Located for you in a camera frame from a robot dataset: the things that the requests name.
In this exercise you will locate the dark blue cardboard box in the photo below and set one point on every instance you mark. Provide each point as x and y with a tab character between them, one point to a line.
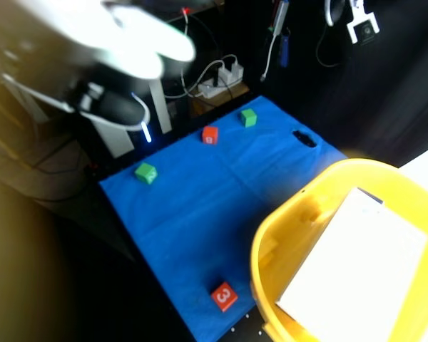
374	198

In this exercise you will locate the white box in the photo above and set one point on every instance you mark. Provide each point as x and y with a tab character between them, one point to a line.
353	270

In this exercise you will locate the yellow plastic bin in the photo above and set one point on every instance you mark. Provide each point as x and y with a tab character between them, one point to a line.
271	285

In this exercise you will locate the red block with white print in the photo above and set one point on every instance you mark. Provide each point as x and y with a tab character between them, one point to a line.
209	135

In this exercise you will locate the green block with white number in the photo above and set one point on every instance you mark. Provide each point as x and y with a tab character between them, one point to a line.
146	173

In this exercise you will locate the plain green block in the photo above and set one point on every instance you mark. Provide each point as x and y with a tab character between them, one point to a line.
249	118

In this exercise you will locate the blue usb plug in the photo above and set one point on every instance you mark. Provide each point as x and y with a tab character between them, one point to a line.
285	50

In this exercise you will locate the blue nonwoven bag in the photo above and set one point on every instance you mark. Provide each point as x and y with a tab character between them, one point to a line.
199	213

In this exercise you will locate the red block with number three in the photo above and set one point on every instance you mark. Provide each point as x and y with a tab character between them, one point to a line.
224	296

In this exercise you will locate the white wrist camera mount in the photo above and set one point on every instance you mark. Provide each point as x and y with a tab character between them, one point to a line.
358	14

